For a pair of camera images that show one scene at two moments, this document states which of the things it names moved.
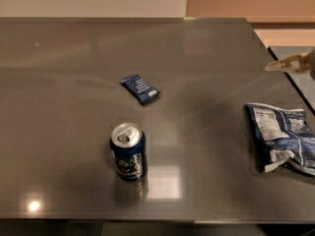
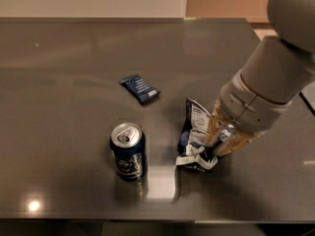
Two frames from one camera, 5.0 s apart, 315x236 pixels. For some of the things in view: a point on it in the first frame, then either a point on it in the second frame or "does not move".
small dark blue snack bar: [143, 90] does not move
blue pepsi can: [128, 146] does not move
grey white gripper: [289, 64] to [250, 106]
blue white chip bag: [282, 137] to [194, 152]
